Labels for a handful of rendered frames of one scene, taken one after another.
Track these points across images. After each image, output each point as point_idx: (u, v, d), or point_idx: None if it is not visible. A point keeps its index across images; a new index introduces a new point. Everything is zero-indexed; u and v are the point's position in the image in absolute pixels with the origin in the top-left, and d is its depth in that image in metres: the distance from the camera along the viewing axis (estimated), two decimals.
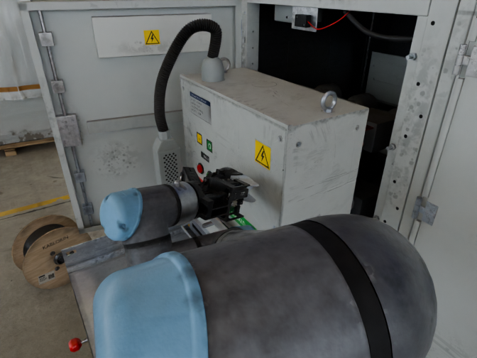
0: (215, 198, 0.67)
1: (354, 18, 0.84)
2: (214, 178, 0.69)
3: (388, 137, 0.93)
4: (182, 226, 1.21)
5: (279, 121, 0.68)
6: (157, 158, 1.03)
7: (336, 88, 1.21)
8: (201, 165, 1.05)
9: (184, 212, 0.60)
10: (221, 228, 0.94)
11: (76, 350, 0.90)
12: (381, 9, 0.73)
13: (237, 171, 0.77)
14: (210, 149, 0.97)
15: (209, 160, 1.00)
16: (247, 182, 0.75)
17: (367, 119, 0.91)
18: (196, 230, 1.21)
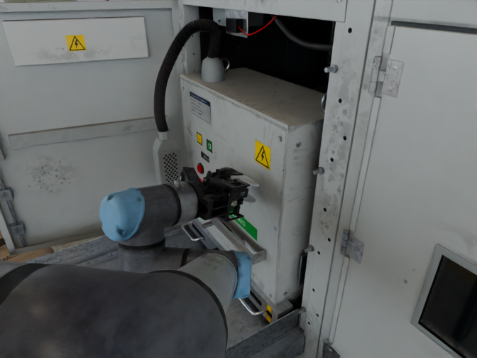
0: (215, 198, 0.67)
1: (282, 23, 0.74)
2: (214, 178, 0.69)
3: None
4: (182, 226, 1.21)
5: (279, 121, 0.68)
6: (157, 158, 1.03)
7: None
8: (201, 165, 1.05)
9: (184, 212, 0.60)
10: (221, 228, 0.94)
11: None
12: (300, 13, 0.63)
13: (237, 171, 0.77)
14: (210, 149, 0.97)
15: (209, 160, 1.00)
16: (247, 182, 0.75)
17: None
18: (196, 230, 1.21)
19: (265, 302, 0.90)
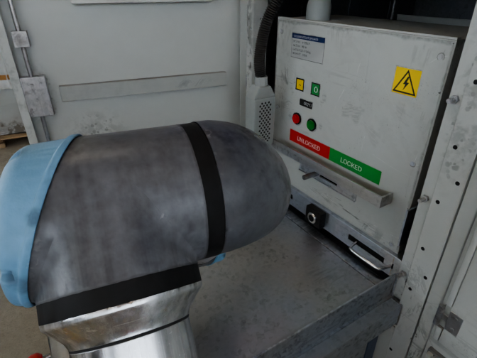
0: None
1: None
2: None
3: None
4: None
5: (443, 35, 0.62)
6: (253, 106, 0.97)
7: None
8: (299, 114, 0.99)
9: None
10: (331, 175, 0.88)
11: None
12: None
13: None
14: (316, 93, 0.91)
15: (311, 106, 0.94)
16: None
17: None
18: None
19: (392, 256, 0.82)
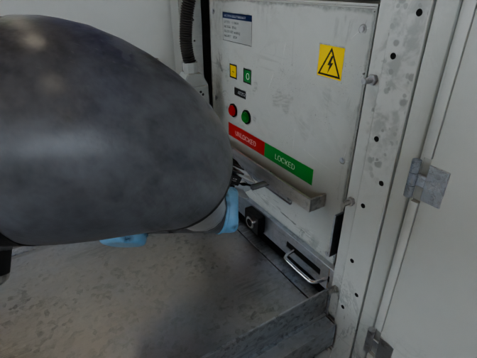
0: None
1: None
2: None
3: None
4: None
5: (363, 3, 0.51)
6: None
7: None
8: (235, 106, 0.88)
9: None
10: (263, 174, 0.77)
11: None
12: None
13: (239, 165, 0.78)
14: (248, 80, 0.80)
15: (245, 96, 0.83)
16: (244, 177, 0.75)
17: None
18: None
19: (327, 267, 0.71)
